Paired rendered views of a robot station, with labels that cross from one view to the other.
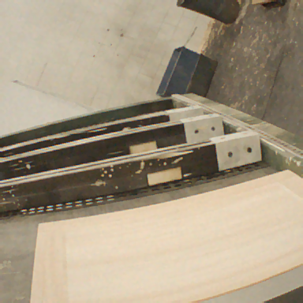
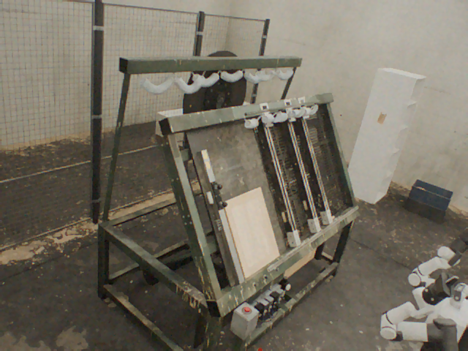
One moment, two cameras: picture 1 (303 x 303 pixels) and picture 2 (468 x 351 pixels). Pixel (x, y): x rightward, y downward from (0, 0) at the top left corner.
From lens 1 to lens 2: 2.24 m
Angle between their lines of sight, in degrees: 29
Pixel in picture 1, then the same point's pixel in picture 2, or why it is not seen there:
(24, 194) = (273, 175)
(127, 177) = (282, 207)
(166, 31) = not seen: outside the picture
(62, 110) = (394, 123)
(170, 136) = (309, 214)
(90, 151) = (302, 187)
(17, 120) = (387, 91)
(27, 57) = (456, 74)
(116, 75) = (438, 149)
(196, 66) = (433, 208)
